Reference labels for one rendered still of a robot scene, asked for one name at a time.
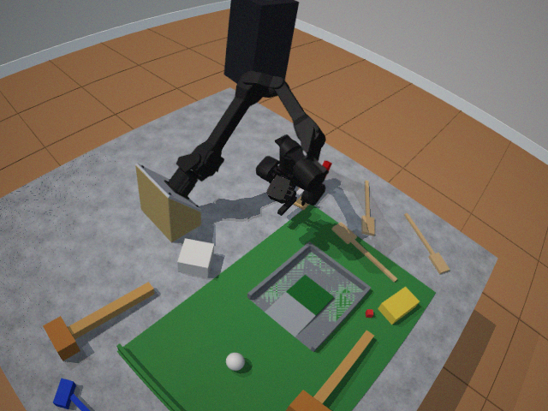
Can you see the blue putter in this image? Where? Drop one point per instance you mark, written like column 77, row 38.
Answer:
column 65, row 394

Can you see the green flat mat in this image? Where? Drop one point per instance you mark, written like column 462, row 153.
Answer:
column 184, row 353

